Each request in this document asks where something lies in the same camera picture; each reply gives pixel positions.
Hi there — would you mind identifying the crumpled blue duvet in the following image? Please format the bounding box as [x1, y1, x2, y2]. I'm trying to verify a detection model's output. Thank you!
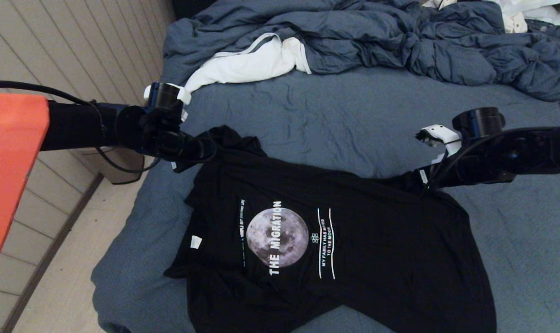
[160, 0, 560, 103]

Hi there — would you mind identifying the white garment with grey stripe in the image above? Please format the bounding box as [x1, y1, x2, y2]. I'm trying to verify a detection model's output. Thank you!
[180, 33, 312, 122]

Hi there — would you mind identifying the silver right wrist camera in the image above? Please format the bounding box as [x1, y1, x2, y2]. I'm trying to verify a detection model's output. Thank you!
[416, 125, 462, 165]

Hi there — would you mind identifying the black moon print t-shirt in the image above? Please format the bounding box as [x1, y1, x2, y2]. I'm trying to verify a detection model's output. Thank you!
[163, 125, 497, 333]

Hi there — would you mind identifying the brown trash bin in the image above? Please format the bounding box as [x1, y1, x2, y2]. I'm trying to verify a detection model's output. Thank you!
[72, 147, 146, 185]

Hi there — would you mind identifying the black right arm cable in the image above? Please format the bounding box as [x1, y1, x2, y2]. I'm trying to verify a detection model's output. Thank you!
[423, 126, 560, 191]

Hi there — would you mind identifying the blue bed sheet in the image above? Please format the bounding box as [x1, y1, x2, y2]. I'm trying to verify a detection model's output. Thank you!
[91, 65, 560, 333]

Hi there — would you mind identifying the white pillow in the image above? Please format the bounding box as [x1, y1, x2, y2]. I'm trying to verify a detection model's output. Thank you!
[491, 0, 560, 27]

